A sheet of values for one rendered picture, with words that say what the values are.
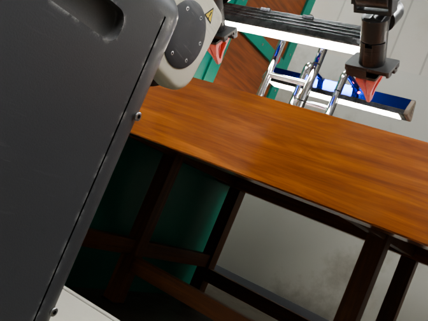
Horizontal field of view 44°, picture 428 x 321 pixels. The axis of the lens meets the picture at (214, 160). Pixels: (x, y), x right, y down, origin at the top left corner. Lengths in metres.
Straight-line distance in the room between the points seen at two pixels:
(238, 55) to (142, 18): 1.90
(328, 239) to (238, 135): 2.00
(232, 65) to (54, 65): 1.96
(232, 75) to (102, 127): 1.91
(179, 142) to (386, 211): 0.51
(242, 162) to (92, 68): 0.76
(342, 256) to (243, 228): 0.63
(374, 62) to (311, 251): 2.09
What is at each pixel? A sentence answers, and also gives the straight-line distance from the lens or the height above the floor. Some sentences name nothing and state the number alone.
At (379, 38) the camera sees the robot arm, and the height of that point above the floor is 0.95.
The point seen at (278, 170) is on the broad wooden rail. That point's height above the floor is 0.62.
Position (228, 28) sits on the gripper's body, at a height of 0.93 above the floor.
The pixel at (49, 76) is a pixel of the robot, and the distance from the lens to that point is 0.44.
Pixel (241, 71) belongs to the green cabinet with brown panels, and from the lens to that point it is 2.44.
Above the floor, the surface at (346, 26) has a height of 1.10.
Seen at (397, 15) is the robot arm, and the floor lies 1.02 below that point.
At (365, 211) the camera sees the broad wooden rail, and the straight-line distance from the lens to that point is 1.07.
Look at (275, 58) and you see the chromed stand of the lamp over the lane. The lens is 1.82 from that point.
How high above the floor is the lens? 0.52
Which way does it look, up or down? 3 degrees up
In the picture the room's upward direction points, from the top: 23 degrees clockwise
